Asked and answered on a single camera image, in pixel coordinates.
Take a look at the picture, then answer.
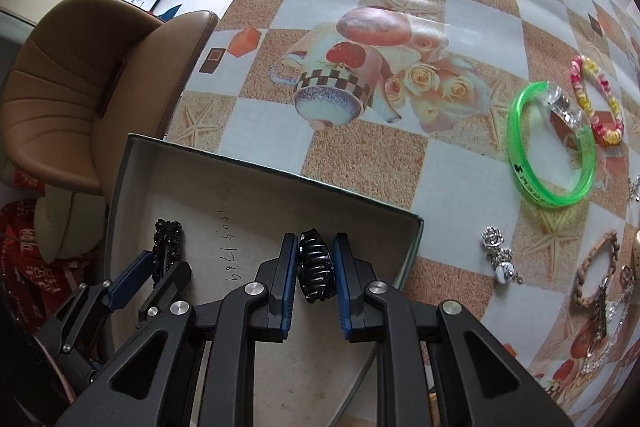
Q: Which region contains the pink yellow beaded bracelet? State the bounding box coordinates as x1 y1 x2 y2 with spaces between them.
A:
569 54 626 146

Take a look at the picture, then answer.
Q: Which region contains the checkered patterned tablecloth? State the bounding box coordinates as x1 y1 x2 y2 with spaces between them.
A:
168 0 639 426

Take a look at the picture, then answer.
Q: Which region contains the grey shallow cardboard box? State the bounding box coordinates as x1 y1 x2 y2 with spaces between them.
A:
104 134 424 426

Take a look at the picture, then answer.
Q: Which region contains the brown leather chair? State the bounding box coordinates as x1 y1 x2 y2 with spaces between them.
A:
1 0 218 198

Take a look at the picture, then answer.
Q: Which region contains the clear crystal bead necklace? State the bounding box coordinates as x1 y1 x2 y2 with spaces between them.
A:
579 265 640 377

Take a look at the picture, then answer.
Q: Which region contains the green translucent bangle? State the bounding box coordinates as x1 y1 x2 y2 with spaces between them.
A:
506 81 597 209

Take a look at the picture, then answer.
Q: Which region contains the black beaded hair clip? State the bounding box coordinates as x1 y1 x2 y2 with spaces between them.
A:
152 219 183 286

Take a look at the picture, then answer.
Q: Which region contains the small silver charm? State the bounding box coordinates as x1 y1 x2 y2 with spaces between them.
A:
480 227 523 285

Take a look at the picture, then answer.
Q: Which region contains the small black claw clip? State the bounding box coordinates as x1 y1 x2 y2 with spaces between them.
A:
297 229 336 303

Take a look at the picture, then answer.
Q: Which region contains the red embroidered cushion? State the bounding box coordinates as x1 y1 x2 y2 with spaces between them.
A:
1 198 103 333

